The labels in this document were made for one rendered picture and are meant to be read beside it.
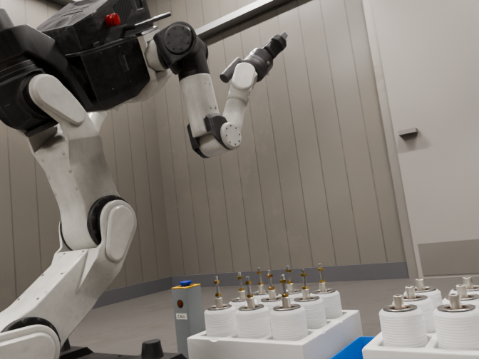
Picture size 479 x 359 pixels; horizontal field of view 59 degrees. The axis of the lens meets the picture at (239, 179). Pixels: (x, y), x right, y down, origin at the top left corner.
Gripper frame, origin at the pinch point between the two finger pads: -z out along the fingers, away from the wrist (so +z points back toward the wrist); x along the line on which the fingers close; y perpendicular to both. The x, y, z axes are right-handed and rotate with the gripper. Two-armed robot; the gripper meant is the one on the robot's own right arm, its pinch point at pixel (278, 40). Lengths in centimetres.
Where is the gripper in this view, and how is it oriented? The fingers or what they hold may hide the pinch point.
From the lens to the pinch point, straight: 155.9
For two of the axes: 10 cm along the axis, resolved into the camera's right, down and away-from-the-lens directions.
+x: -4.7, 1.9, 8.6
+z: -5.4, 7.1, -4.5
